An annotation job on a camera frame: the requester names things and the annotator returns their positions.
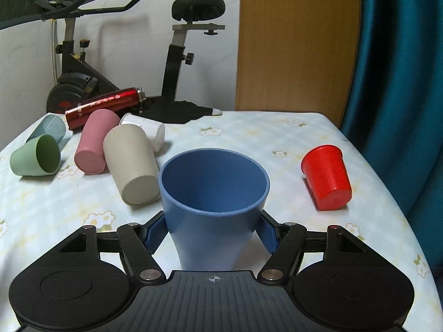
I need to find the red small plastic cup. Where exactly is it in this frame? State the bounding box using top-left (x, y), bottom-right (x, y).
top-left (300, 145), bottom-right (352, 211)

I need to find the black cloth glove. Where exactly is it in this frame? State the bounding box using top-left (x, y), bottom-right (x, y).
top-left (138, 97), bottom-right (223, 125)

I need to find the light blue plastic cup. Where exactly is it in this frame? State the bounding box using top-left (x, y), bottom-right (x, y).
top-left (26, 113), bottom-right (66, 144)

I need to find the black exercise bike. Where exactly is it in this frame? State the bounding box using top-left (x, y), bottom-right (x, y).
top-left (35, 0), bottom-right (226, 120)

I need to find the beige plastic cup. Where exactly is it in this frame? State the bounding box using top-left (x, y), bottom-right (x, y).
top-left (103, 124), bottom-right (160, 207)

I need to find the green plastic cup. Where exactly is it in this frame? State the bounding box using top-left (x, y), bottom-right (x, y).
top-left (10, 134), bottom-right (61, 177)

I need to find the wooden wardrobe panel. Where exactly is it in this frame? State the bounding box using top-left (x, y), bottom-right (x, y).
top-left (235, 0), bottom-right (361, 125)

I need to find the red metal thermos bottle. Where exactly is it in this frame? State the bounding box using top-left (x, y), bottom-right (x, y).
top-left (65, 87), bottom-right (146, 131)

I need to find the teal curtain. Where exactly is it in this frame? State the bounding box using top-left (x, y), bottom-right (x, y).
top-left (339, 0), bottom-right (443, 267)

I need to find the pink plastic cup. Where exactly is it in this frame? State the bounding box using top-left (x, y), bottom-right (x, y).
top-left (74, 109), bottom-right (120, 175)

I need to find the white plastic cup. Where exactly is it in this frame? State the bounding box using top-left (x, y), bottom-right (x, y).
top-left (119, 113), bottom-right (166, 153)

